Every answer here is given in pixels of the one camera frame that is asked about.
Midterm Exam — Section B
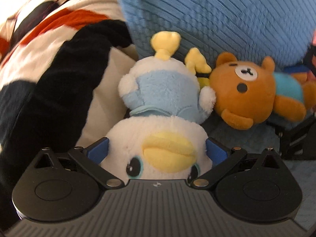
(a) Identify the brown bear plush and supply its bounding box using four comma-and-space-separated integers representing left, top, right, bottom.
209, 52, 315, 130

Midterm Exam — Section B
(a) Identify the blue textured bedspread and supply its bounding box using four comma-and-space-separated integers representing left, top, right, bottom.
120, 0, 315, 229

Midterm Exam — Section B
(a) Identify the red black white blanket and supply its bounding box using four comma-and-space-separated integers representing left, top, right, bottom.
0, 0, 139, 149

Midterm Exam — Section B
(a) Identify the white blue duck plush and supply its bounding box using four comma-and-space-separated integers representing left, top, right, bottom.
100, 31, 216, 182

